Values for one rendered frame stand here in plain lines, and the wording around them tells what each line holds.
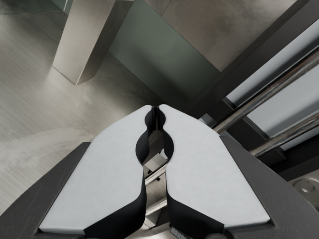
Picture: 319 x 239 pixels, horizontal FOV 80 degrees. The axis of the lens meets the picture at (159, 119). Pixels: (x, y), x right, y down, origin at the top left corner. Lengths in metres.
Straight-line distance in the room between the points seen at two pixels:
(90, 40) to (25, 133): 0.26
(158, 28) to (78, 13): 0.29
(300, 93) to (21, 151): 0.47
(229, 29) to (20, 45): 0.61
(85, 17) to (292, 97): 0.45
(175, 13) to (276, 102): 0.51
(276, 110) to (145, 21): 0.57
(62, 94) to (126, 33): 0.34
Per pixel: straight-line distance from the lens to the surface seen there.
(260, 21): 0.69
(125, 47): 0.80
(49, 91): 0.58
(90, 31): 0.53
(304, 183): 0.51
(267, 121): 0.29
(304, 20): 0.23
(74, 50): 0.58
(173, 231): 0.54
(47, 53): 0.69
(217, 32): 0.69
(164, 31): 0.73
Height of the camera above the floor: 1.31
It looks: 36 degrees down
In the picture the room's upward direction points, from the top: 45 degrees clockwise
